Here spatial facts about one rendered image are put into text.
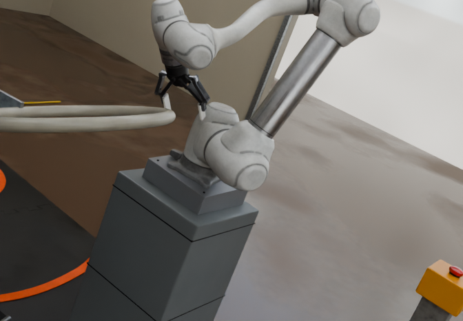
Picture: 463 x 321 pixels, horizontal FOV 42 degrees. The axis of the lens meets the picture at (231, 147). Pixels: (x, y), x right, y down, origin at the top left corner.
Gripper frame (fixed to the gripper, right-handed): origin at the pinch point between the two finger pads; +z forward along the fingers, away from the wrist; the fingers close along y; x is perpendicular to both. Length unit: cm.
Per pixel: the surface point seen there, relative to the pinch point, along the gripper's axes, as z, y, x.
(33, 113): -30, -14, -49
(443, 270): 15, 91, -27
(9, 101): -34, -19, -51
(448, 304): 18, 94, -35
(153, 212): 27.8, -4.9, -23.0
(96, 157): 146, -158, 112
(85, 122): -48, 23, -69
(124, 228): 36.8, -17.3, -26.1
